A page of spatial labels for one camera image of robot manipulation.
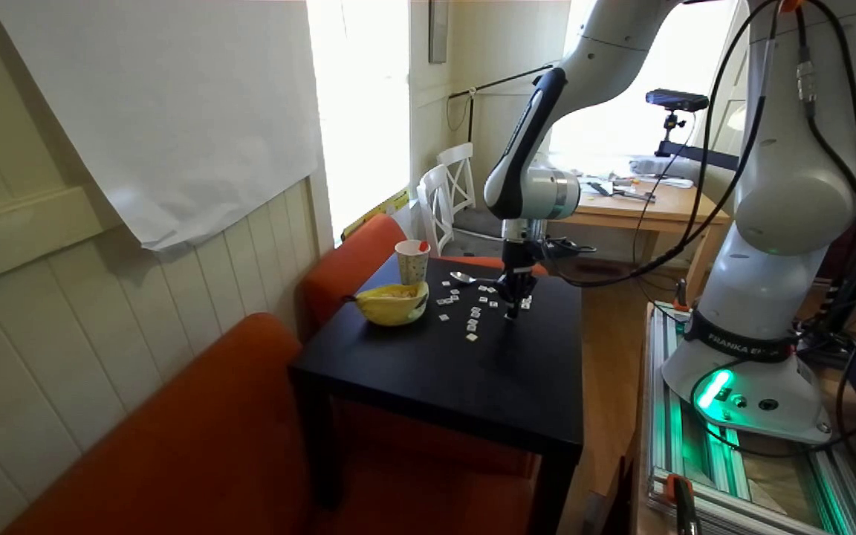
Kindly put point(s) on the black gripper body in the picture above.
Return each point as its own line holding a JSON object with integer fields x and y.
{"x": 521, "y": 251}

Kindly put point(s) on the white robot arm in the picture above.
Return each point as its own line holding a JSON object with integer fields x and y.
{"x": 795, "y": 194}

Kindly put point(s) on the silver metal spoon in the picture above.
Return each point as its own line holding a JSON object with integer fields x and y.
{"x": 462, "y": 276}

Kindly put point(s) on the white wooden chair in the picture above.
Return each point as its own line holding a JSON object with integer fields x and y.
{"x": 450, "y": 209}

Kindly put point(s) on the white paper cup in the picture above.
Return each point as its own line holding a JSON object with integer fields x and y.
{"x": 411, "y": 260}

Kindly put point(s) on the light wooden desk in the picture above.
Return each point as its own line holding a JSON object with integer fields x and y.
{"x": 655, "y": 220}

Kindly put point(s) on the yellow bowl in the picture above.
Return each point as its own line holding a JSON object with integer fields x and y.
{"x": 395, "y": 304}

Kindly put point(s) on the black square table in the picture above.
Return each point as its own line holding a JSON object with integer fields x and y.
{"x": 518, "y": 385}

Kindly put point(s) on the orange sofa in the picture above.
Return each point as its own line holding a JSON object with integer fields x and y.
{"x": 219, "y": 452}

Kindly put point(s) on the large white paper sheet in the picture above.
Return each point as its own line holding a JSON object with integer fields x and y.
{"x": 188, "y": 114}

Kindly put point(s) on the black camera on stand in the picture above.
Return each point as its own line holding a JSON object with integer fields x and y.
{"x": 673, "y": 101}

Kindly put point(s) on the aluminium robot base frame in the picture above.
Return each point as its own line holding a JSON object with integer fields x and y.
{"x": 741, "y": 484}

